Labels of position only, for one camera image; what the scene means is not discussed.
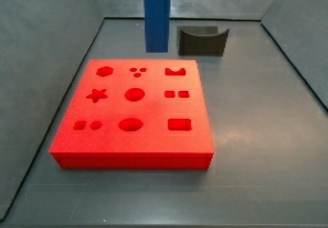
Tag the blue rectangular peg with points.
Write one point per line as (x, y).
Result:
(156, 11)

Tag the red foam shape board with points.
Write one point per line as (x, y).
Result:
(136, 117)

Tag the black curved holder bracket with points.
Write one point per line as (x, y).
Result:
(201, 41)

